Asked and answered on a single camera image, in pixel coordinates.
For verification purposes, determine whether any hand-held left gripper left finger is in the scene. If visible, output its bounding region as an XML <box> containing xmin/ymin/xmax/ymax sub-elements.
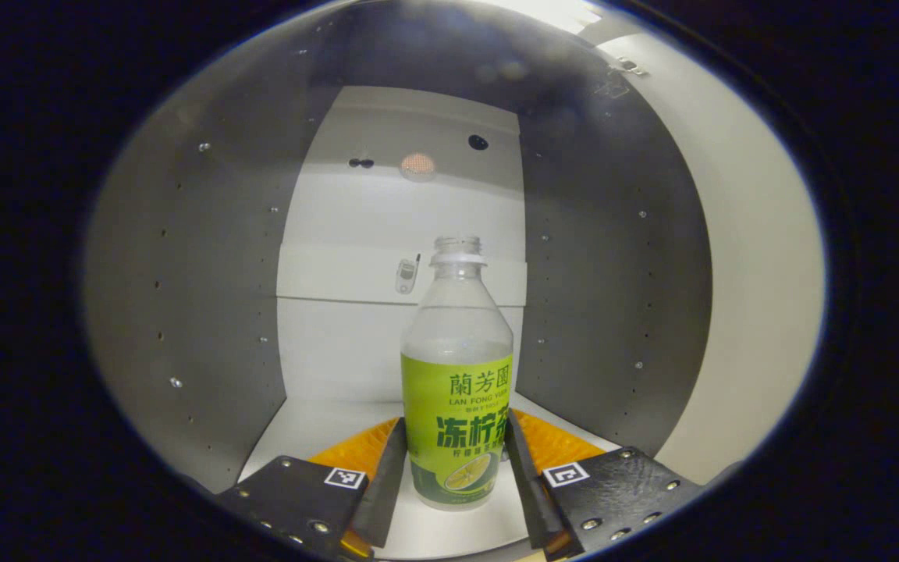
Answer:
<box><xmin>215</xmin><ymin>418</ymin><xmax>407</xmax><ymax>559</ymax></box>

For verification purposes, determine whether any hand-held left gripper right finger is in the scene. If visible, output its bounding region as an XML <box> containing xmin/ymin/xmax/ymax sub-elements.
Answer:
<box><xmin>503</xmin><ymin>407</ymin><xmax>704</xmax><ymax>559</ymax></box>

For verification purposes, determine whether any clear bottle green label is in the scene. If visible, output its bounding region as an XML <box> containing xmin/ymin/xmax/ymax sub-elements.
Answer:
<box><xmin>400</xmin><ymin>236</ymin><xmax>514</xmax><ymax>512</ymax></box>

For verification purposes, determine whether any grey cabinet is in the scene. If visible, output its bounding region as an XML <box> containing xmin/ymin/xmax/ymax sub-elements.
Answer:
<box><xmin>83</xmin><ymin>16</ymin><xmax>712</xmax><ymax>559</ymax></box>

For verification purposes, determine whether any white cabinet door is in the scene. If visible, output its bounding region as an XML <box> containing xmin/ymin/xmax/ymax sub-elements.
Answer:
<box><xmin>598</xmin><ymin>31</ymin><xmax>826</xmax><ymax>486</ymax></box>

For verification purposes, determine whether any white cabinet shelf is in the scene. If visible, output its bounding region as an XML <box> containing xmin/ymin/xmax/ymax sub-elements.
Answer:
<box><xmin>276</xmin><ymin>242</ymin><xmax>528</xmax><ymax>307</ymax></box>

